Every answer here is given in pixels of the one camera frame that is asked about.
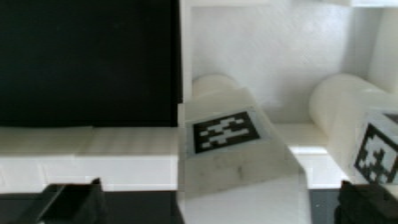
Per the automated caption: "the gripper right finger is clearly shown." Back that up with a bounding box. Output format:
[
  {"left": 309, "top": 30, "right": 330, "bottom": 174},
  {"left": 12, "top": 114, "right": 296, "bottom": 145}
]
[{"left": 334, "top": 181, "right": 398, "bottom": 224}]

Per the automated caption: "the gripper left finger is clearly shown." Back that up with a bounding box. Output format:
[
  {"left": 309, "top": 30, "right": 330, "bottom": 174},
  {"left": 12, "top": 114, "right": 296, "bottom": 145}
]
[{"left": 16, "top": 179, "right": 108, "bottom": 224}]

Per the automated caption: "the white chair leg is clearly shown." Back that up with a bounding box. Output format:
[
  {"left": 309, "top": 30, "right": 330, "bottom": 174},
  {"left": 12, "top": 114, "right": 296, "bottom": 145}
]
[
  {"left": 309, "top": 74, "right": 398, "bottom": 183},
  {"left": 177, "top": 75, "right": 311, "bottom": 224}
]

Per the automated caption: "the white chair seat part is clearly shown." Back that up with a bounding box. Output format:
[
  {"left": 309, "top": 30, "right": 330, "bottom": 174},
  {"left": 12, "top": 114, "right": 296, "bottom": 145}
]
[{"left": 176, "top": 0, "right": 398, "bottom": 158}]

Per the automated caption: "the white U-shaped fence frame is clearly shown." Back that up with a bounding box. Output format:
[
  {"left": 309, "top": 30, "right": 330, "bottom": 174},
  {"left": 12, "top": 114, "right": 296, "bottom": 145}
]
[{"left": 0, "top": 124, "right": 348, "bottom": 193}]

